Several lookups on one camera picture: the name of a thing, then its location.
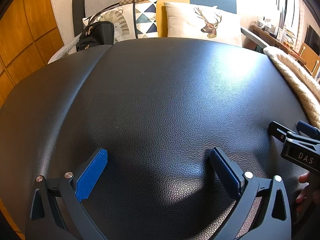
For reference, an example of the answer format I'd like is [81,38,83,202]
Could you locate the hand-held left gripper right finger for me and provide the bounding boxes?
[209,147,292,240]

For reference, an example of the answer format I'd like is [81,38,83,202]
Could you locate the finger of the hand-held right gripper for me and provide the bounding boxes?
[297,120,320,138]
[269,121,288,140]

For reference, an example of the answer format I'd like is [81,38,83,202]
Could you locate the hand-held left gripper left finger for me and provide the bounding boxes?
[30,147,108,240]

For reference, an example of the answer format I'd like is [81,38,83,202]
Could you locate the cream knit sweater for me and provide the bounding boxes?
[263,46,320,130]

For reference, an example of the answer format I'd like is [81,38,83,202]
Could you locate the person's right hand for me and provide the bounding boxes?
[295,172,311,212]

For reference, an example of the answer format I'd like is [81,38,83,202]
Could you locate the yellow wooden chair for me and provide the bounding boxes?
[299,42,320,77]

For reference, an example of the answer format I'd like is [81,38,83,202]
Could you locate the black television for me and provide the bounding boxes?
[306,25,320,55]

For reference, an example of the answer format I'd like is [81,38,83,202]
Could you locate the wooden side table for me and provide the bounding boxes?
[251,25,307,65]

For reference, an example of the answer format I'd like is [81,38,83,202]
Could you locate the group of jars and boxes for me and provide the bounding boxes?
[256,16,298,48]

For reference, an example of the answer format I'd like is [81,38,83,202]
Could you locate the sheer curtain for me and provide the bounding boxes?
[276,0,304,30]

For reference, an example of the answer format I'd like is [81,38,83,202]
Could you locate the black handbag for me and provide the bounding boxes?
[76,21,115,52]

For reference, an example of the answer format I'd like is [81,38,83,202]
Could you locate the deer print pillow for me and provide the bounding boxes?
[164,1,243,47]

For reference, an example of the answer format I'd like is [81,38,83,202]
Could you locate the striped animal print pillow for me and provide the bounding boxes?
[82,4,137,44]

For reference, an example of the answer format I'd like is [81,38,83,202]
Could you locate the wooden wardrobe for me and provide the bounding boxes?
[0,0,65,105]

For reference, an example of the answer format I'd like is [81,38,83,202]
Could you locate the black rolled mat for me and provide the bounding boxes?
[72,0,93,38]

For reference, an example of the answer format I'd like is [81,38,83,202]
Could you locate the triangle pattern pillow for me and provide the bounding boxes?
[134,0,159,39]

